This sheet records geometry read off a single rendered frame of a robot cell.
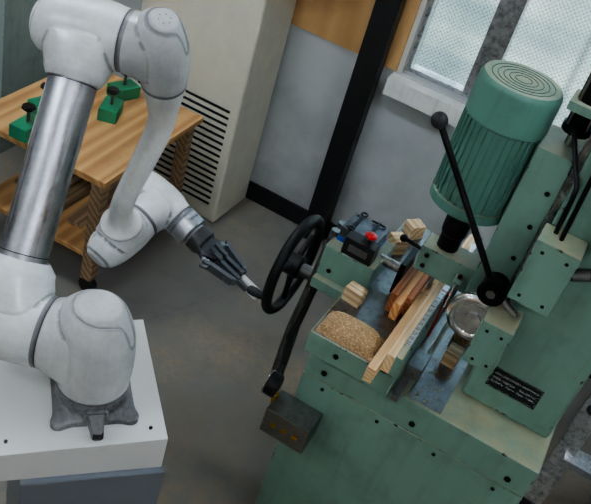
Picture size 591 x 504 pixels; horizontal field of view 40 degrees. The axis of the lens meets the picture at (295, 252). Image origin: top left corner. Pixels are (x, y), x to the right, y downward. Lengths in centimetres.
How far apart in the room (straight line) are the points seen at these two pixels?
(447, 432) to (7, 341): 97
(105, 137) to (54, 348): 144
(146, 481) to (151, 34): 95
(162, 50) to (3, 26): 189
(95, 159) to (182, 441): 99
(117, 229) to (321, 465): 79
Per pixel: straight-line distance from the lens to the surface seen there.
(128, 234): 205
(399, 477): 208
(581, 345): 183
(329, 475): 218
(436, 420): 192
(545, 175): 171
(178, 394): 283
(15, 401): 185
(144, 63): 171
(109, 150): 294
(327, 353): 183
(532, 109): 167
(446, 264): 190
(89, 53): 171
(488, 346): 178
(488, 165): 172
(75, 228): 312
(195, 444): 270
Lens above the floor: 209
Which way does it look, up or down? 36 degrees down
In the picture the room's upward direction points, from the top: 18 degrees clockwise
